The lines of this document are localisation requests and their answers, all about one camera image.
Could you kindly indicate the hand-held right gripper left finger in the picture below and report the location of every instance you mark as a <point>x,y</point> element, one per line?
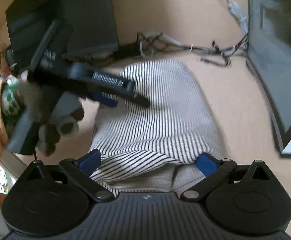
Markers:
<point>90,162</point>

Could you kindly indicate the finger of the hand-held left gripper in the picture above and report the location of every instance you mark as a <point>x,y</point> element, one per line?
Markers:
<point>105,101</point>
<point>140,101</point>

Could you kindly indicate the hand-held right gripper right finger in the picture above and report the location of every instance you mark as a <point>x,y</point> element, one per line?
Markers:
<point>206,163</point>

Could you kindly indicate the grey striped garment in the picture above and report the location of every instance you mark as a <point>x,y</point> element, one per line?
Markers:
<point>160,110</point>

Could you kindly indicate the person's left hand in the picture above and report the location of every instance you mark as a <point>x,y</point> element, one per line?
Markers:
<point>33,100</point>

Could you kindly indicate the black adapter box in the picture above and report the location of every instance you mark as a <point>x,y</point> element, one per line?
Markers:
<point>129,50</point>

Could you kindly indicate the black curved monitor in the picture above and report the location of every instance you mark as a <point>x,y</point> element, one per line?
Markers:
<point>85,10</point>

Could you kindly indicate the beige chair armrest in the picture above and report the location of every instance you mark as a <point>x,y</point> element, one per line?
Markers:
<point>13,163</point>

